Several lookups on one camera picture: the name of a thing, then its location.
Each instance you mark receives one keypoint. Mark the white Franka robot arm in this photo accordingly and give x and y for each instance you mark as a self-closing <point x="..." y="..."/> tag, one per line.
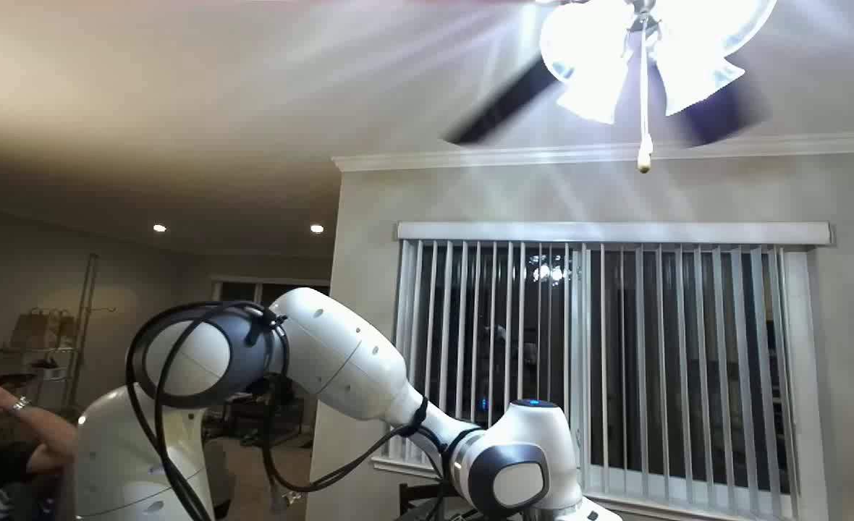
<point x="348" y="363"/>

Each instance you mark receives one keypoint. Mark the bystander forearm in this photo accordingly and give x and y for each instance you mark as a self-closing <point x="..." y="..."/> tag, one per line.
<point x="49" y="434"/>

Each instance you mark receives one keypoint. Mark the round recessed ceiling light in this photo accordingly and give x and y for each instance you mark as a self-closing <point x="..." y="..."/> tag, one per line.
<point x="316" y="227"/>
<point x="159" y="227"/>

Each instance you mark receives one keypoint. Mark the dark ceiling fan blade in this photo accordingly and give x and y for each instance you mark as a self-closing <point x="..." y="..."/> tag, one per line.
<point x="501" y="101"/>
<point x="725" y="117"/>

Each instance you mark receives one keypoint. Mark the ceiling fan light fitting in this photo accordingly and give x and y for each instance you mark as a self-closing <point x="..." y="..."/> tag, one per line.
<point x="644" y="6"/>

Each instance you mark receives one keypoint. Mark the cluttered background shelf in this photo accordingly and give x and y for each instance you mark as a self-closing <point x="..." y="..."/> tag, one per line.
<point x="44" y="349"/>

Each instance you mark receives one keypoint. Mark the bystander black shirt torso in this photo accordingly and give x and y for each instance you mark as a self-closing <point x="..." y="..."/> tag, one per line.
<point x="0" y="480"/>

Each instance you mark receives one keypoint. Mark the thin metal pole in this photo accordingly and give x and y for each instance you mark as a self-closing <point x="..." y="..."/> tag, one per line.
<point x="81" y="336"/>

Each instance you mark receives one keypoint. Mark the white blind valance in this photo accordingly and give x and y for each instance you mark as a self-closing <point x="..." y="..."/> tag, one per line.
<point x="608" y="233"/>

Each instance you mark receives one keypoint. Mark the vertical window blinds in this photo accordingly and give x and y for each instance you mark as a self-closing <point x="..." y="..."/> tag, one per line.
<point x="639" y="366"/>

